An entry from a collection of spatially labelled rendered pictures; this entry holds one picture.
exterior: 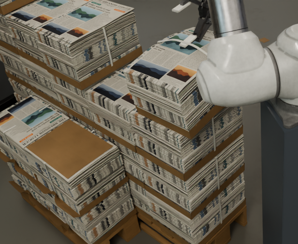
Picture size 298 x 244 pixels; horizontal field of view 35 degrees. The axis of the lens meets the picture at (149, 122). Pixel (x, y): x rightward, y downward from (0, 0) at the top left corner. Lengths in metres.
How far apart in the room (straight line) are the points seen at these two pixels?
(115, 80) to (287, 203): 0.94
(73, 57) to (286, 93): 0.98
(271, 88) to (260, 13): 3.11
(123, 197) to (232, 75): 1.15
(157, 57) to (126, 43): 0.47
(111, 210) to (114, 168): 0.23
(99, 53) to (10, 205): 1.22
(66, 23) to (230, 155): 0.94
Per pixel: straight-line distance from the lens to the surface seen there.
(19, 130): 2.43
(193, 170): 1.90
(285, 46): 1.39
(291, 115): 1.50
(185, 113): 1.65
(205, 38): 1.85
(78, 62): 2.07
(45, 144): 2.27
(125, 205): 2.35
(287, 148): 1.52
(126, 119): 1.96
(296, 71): 1.40
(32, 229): 2.76
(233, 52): 1.35
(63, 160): 2.14
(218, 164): 2.04
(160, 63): 1.73
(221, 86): 1.35
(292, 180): 1.63
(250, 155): 2.88
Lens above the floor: 1.94
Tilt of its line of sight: 37 degrees down
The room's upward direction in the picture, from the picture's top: 11 degrees counter-clockwise
